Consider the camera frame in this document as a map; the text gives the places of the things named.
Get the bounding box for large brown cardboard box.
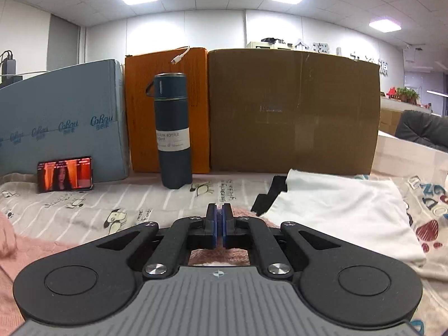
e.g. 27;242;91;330
207;48;381;176

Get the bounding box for white charging cable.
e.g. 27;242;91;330
170;45;191;64

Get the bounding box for black cloth garment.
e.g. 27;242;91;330
250;175;289;216

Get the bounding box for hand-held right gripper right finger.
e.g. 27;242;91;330
221;203;345;281

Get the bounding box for beige cabinet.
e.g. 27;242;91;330
246;40;295;50

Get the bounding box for dark blue vacuum bottle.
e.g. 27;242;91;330
146;73;193;188

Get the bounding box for grey power adapter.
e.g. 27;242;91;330
0;51;17;76

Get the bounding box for smartphone with lit screen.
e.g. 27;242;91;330
37;156;94;194

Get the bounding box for orange cardboard box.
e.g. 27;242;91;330
125;46;211;174

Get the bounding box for white cloth garment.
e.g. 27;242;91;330
261;169;427;266

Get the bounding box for white box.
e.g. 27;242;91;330
373;131;448;183

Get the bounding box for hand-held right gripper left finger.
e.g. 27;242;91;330
96;203;220;281

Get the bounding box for light blue cardboard box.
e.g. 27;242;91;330
0;59;132;183

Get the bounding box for cartoon printed blanket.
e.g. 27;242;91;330
0;168;448;336

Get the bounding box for green potted plant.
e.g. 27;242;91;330
395;87;421;105

